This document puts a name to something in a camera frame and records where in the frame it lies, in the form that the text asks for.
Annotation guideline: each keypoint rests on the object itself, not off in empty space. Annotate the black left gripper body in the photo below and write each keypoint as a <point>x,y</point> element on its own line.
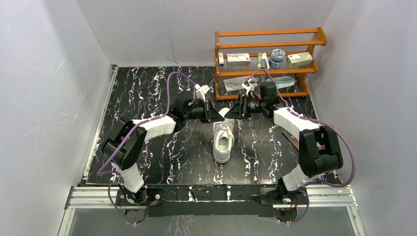
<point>208,112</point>

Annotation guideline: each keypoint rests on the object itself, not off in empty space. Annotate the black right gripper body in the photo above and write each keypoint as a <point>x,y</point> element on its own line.
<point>249,105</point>

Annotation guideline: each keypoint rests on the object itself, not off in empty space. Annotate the white shoelace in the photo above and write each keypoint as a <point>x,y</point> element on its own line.
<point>224,126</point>

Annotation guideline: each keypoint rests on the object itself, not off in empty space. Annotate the white sneaker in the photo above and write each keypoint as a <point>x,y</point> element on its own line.
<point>222,143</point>

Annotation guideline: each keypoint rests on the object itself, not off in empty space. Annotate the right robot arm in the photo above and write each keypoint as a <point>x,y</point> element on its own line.
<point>318,146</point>

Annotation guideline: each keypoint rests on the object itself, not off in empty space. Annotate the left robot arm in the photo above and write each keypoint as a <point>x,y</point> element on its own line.
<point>124,147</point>

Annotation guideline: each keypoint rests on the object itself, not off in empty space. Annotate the blue oval package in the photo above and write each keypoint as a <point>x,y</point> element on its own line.
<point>283,81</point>

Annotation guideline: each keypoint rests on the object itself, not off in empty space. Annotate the white flat packet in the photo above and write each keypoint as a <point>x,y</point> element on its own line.
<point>234,84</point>

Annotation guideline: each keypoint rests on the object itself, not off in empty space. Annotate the beige clip item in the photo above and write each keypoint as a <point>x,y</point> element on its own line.
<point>262,62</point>

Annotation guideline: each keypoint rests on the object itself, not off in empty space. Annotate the orange wooden shelf rack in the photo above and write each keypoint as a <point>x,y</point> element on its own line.
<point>292,41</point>

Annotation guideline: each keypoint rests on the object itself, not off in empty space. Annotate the dark book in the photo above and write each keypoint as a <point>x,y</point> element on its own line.
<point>292,139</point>

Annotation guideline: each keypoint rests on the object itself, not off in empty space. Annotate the blue white round jar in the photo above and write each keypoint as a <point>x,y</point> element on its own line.
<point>276,58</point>

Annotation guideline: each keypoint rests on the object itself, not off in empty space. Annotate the white box on left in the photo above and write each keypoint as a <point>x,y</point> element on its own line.
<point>242,59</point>

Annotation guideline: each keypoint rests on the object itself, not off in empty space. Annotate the white box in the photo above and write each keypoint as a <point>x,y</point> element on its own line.
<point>299,59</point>
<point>242,59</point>

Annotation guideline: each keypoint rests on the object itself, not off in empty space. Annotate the white box on right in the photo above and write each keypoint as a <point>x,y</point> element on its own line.
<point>299,59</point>

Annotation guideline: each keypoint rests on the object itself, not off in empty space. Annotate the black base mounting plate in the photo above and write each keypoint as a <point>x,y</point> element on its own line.
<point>180,199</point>

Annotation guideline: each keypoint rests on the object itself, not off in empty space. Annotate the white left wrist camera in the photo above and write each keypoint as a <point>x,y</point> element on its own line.
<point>202,92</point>

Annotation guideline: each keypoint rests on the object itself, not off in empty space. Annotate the aluminium rail frame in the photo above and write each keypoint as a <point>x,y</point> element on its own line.
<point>320,195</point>

